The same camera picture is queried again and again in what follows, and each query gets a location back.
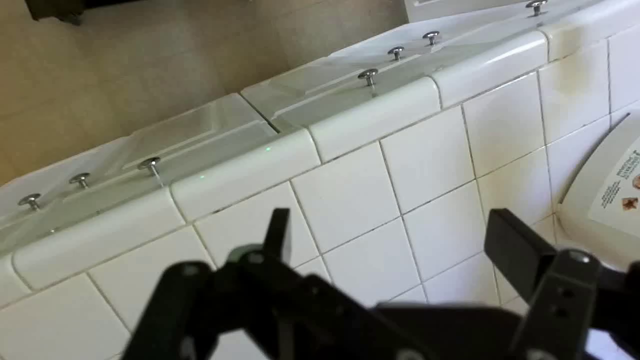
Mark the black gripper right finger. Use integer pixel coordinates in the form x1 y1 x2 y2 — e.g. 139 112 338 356
484 208 640 360

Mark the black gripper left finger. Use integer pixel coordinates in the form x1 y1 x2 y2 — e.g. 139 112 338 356
120 205 347 360

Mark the white compost bin green liner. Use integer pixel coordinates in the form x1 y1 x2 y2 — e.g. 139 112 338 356
557 112 640 268

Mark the chrome cabinet knob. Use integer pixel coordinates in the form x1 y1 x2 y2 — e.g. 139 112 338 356
387 45 405 61
526 0 547 15
138 155 161 175
67 172 90 189
358 67 378 88
18 191 41 212
421 29 441 45

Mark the white cabinet drawer front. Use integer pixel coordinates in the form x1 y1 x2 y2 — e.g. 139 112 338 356
242 0 597 131
0 93 276 253

